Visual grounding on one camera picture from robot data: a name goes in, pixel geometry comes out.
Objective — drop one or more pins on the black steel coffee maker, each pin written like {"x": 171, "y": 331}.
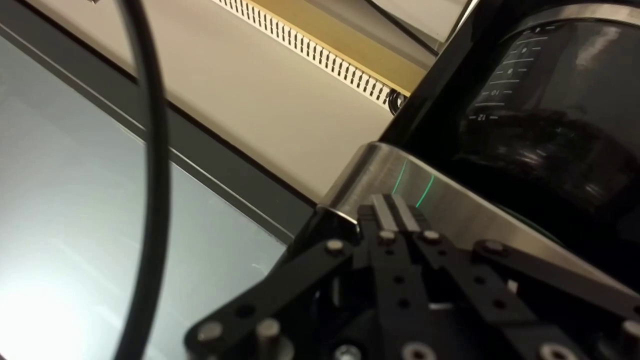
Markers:
{"x": 467, "y": 213}

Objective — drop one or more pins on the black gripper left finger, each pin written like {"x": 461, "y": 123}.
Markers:
{"x": 392, "y": 293}

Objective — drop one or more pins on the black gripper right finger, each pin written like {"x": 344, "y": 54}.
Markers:
{"x": 480, "y": 293}

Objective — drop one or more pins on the glass coffee carafe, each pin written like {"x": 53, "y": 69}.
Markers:
{"x": 552, "y": 100}

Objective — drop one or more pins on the grey framed window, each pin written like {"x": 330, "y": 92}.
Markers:
{"x": 67, "y": 201}

